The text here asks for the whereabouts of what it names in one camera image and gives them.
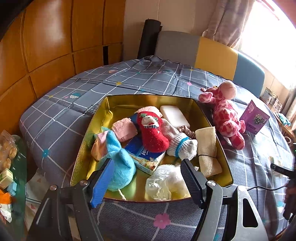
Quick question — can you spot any gold tin box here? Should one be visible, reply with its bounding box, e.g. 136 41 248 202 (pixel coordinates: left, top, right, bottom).
70 95 233 203

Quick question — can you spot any orange packet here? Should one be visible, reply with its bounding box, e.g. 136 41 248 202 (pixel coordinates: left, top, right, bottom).
0 188 12 204

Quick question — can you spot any beige towel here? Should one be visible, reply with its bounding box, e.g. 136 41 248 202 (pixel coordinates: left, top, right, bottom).
195 126 223 178

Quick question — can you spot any black rolled mat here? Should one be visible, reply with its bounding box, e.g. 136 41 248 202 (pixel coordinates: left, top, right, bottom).
137 19 163 59

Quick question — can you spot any clear plastic bag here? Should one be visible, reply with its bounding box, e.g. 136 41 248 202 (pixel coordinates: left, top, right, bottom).
145 164 199 202

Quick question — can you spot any white tissue paper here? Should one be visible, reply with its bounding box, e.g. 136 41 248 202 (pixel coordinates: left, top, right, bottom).
268 156 284 178

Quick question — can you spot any pink cloth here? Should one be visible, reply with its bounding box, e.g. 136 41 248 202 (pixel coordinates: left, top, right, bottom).
91 132 110 161

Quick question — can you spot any grey yellow blue headboard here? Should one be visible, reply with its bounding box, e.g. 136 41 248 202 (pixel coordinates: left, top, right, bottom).
154 31 265 98

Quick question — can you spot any wooden wardrobe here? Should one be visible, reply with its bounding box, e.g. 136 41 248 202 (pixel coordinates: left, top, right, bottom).
0 0 126 137

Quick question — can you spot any teal plush toy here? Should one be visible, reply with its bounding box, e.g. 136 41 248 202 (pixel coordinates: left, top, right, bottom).
279 113 291 127

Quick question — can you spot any brown scrunchie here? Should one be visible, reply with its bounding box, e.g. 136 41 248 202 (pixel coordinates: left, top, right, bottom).
178 125 197 139

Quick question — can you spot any blue plush toy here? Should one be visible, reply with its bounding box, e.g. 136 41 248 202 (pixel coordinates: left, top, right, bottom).
101 127 137 192

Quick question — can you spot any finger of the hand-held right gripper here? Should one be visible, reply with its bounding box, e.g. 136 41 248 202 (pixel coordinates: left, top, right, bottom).
271 163 296 179

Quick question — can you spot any wooden desk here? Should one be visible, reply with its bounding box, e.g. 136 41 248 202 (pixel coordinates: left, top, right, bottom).
260 96 296 137

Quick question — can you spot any clear plastic container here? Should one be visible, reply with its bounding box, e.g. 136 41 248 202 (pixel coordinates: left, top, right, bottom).
272 95 282 112

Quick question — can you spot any grey white sock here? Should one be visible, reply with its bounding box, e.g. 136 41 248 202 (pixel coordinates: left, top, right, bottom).
161 118 199 160

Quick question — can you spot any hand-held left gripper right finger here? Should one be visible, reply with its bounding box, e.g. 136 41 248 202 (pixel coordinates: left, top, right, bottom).
180 159 270 241

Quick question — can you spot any white soap bar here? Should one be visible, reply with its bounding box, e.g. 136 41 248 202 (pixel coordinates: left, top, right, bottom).
160 105 190 128

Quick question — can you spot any clear pastry box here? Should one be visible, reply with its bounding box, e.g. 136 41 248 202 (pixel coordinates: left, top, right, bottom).
0 130 18 172

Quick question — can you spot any small green white box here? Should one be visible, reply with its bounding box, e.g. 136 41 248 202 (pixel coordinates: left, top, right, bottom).
0 168 14 189

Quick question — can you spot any small blue packet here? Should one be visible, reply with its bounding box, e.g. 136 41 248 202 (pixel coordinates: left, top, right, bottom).
7 182 18 197

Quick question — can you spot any pink curtain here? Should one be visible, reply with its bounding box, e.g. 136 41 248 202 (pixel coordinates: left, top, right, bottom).
201 0 256 48

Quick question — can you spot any purple carton box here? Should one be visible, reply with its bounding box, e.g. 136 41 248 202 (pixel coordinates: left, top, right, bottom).
239 100 270 135

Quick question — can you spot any window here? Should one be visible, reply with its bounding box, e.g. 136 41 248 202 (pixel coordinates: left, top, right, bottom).
240 0 296 88

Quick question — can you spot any red christmas sock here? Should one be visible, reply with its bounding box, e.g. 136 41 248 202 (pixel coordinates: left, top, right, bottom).
135 111 170 153

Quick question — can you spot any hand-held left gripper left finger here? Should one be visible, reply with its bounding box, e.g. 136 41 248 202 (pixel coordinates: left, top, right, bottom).
25 158 115 241

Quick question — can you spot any grey checked bedsheet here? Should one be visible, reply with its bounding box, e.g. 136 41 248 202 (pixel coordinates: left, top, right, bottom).
19 55 296 241

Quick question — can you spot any blue tissue packet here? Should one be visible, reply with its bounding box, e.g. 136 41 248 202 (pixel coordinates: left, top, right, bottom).
125 134 166 176

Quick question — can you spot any pink towel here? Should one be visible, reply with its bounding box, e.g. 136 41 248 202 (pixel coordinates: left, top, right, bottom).
112 106 162 143

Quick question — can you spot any pink giraffe plush toy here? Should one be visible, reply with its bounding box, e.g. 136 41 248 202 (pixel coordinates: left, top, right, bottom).
199 81 246 151

